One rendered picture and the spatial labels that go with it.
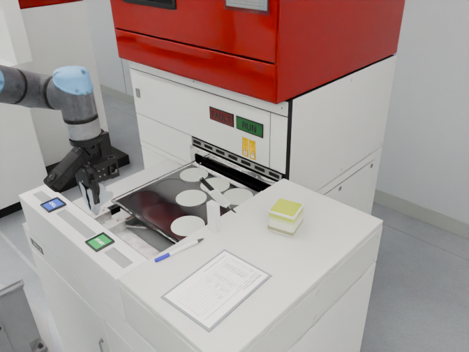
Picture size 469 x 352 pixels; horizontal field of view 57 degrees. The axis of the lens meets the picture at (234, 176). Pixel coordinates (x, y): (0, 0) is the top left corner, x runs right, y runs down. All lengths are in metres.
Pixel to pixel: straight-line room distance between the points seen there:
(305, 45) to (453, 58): 1.45
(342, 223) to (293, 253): 0.19
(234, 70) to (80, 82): 0.52
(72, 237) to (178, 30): 0.73
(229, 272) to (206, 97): 0.71
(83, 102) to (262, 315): 0.59
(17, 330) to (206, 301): 0.42
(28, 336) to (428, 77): 2.31
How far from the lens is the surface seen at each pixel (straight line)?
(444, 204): 2.94
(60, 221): 1.32
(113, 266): 1.11
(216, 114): 1.52
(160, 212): 1.38
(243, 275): 1.03
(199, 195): 1.44
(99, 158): 1.08
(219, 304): 0.97
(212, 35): 1.38
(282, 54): 1.23
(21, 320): 1.10
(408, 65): 2.74
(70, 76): 0.98
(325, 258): 1.09
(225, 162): 1.56
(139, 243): 1.30
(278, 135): 1.35
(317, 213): 1.24
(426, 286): 2.57
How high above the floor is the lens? 1.67
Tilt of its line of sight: 30 degrees down
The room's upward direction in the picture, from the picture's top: 1 degrees counter-clockwise
